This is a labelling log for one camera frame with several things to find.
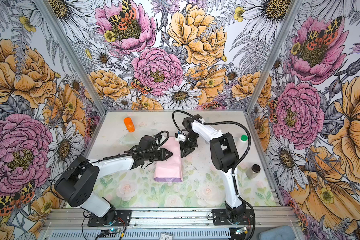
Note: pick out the orange tube bottle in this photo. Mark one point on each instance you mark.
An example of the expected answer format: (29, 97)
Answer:
(129, 125)

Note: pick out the white slotted cable duct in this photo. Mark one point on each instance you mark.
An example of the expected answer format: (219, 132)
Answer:
(140, 234)

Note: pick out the clear jar dark lid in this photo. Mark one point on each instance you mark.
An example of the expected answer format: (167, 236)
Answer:
(253, 171)

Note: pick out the purple wrapping paper sheet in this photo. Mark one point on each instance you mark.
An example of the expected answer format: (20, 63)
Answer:
(170, 171)

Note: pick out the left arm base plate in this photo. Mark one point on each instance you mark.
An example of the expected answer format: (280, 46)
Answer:
(113, 218)

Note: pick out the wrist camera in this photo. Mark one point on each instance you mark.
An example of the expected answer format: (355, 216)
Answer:
(147, 142)
(180, 137)

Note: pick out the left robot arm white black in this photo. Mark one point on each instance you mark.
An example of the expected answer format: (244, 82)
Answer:
(76, 183)

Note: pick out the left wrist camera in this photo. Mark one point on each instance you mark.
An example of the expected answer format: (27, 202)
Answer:
(147, 142)

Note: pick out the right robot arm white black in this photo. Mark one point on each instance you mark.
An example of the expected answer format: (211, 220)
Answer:
(224, 156)

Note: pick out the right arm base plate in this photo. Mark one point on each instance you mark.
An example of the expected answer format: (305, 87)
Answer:
(225, 217)

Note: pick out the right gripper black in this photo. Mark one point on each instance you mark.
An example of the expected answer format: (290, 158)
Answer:
(187, 148)

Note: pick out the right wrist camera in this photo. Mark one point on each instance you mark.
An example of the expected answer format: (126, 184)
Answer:
(180, 137)

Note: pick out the blue-grey cloth pad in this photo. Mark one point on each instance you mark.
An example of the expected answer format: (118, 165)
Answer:
(278, 233)

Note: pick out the aluminium front rail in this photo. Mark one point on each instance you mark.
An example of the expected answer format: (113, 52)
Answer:
(173, 218)

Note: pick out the white bottle green cap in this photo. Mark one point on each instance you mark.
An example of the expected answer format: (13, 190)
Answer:
(243, 142)

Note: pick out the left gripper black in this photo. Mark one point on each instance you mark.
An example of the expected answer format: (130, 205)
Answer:
(162, 156)

